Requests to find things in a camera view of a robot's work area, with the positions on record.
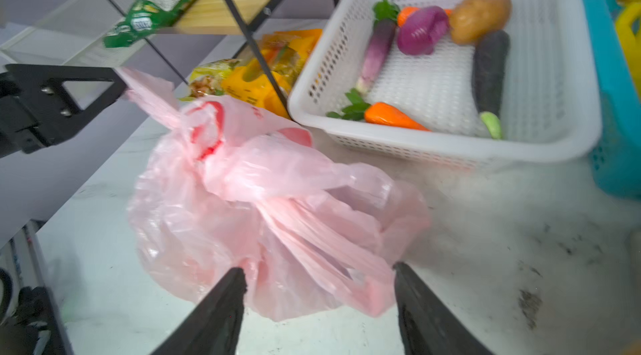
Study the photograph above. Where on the orange carrot back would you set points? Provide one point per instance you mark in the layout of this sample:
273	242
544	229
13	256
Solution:
405	14

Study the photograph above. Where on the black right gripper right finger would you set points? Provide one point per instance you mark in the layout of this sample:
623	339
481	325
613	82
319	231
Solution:
427	326

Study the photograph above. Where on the white plastic vegetable basket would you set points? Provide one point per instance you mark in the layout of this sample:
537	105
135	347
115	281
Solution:
550	108

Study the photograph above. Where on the pink plastic grocery bag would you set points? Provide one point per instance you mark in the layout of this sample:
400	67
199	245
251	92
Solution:
231	185

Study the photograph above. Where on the yellow banana bunch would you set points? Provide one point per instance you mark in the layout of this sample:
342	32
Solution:
627	27

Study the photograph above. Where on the light purple eggplant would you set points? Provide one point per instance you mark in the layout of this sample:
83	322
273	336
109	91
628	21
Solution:
379	45

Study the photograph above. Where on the brown potato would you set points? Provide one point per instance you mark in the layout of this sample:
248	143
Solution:
472	19

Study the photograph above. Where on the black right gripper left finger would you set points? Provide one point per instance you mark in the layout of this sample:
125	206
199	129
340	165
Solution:
214	325

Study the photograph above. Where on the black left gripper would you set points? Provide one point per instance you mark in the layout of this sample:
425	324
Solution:
37	109

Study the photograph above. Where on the teal plastic fruit basket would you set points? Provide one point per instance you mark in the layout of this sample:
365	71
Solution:
616	158

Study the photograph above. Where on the green snack bag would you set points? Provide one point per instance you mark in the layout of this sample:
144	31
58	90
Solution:
143	19

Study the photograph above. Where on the purple onion back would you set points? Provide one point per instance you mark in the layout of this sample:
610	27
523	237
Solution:
422	31

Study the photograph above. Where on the dark green cucumber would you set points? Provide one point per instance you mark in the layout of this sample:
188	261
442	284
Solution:
489	64

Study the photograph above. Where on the orange carrot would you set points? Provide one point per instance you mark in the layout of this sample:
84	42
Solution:
383	114
405	14

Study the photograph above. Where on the yellow corn chips bag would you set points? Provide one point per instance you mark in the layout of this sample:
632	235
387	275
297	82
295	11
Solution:
206	79

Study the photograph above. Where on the orange carrot front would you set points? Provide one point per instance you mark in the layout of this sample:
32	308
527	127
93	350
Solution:
383	114

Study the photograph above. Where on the orange mango gummy bag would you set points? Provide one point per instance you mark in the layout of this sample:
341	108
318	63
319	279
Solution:
285	54

